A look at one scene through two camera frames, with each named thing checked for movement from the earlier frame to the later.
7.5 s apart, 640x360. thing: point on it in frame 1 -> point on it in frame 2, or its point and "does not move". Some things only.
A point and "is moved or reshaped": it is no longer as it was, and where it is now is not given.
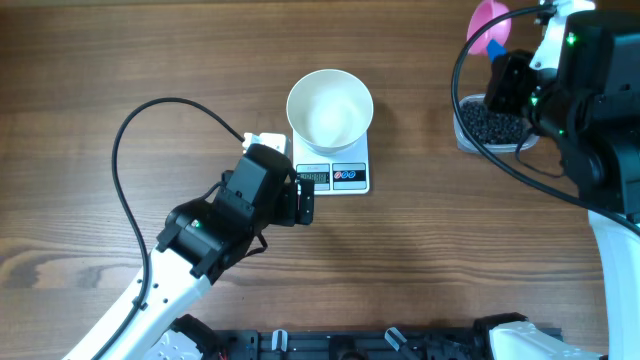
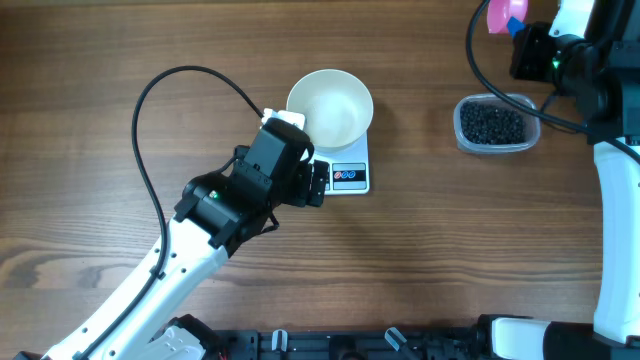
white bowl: x=329 y=109 does not move
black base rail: x=403 y=344 does not move
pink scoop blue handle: x=492 y=40 is moved or reshaped
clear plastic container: x=498 y=132 does not move
